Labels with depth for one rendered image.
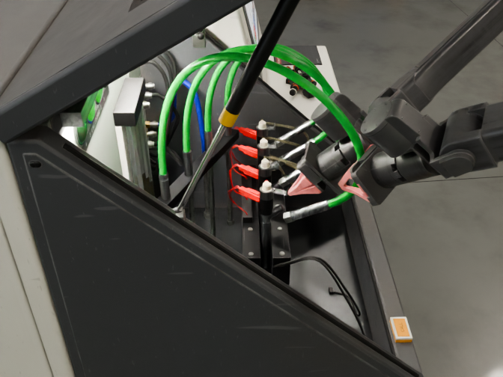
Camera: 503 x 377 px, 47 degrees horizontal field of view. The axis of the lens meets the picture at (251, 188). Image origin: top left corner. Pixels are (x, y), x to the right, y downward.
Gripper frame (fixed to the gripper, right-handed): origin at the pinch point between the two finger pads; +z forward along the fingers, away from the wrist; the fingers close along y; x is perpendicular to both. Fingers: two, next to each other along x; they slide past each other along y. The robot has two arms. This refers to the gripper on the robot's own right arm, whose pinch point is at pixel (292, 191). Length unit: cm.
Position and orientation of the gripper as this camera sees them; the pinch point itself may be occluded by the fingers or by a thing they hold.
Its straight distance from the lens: 113.1
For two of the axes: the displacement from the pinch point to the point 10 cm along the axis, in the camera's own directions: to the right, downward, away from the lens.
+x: -2.3, 6.0, -7.7
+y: -7.2, -6.4, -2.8
